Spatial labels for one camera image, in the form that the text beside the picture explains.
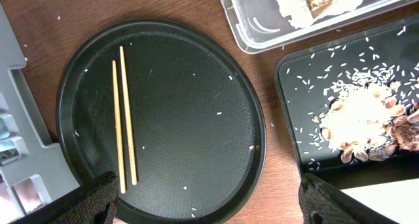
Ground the grey dishwasher rack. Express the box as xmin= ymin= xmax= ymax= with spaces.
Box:
xmin=1 ymin=10 xmax=79 ymax=223

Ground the rectangular black tray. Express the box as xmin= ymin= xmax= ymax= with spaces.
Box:
xmin=275 ymin=16 xmax=418 ymax=189

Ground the clear plastic bin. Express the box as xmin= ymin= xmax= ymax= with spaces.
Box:
xmin=221 ymin=0 xmax=418 ymax=54

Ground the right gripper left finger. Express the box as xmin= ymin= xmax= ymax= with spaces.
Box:
xmin=12 ymin=171 xmax=119 ymax=224

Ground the round black tray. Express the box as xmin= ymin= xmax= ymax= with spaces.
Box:
xmin=56 ymin=20 xmax=266 ymax=223

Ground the food scraps pile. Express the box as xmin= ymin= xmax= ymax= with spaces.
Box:
xmin=286 ymin=26 xmax=419 ymax=171

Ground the crumpled white paper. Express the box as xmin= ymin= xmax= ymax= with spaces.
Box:
xmin=276 ymin=0 xmax=363 ymax=29

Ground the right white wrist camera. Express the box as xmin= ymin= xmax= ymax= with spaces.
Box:
xmin=342 ymin=178 xmax=418 ymax=223

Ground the wooden chopstick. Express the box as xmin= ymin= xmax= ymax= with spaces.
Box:
xmin=112 ymin=60 xmax=126 ymax=194
xmin=119 ymin=46 xmax=137 ymax=185

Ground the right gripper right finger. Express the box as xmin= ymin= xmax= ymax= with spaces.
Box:
xmin=299 ymin=173 xmax=394 ymax=224

